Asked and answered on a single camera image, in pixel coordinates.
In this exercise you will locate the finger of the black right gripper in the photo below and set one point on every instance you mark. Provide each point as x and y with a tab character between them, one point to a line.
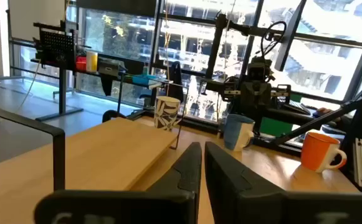
263	95
249	95

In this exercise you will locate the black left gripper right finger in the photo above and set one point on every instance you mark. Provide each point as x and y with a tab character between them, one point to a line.
227	186

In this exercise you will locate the red container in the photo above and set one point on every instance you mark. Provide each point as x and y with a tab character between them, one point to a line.
81	64

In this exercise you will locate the blue tray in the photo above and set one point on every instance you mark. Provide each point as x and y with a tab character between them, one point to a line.
146	79

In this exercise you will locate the black pegboard rack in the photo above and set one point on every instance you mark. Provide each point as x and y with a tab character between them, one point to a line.
56	46

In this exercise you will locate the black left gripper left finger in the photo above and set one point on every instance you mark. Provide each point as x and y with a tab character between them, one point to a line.
180	186

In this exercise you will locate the black standing desk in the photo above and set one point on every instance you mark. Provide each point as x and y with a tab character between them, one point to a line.
63	93

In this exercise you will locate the grey storage box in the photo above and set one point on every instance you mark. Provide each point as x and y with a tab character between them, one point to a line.
110	68

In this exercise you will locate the green box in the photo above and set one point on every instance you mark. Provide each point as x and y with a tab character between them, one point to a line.
274	127

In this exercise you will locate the blue and white mug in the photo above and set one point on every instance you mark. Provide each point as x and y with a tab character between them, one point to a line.
235	132

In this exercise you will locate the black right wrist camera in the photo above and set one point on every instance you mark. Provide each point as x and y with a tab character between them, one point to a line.
257	70

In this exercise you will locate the yellow container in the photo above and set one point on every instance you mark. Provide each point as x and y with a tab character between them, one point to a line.
92	61

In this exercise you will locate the person's hand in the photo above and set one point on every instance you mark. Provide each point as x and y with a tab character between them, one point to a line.
324	111

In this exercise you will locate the wooden shelf with black frame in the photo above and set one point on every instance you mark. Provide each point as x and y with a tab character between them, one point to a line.
112	152

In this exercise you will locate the orange and white mug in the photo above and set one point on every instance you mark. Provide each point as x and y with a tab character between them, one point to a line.
316	151

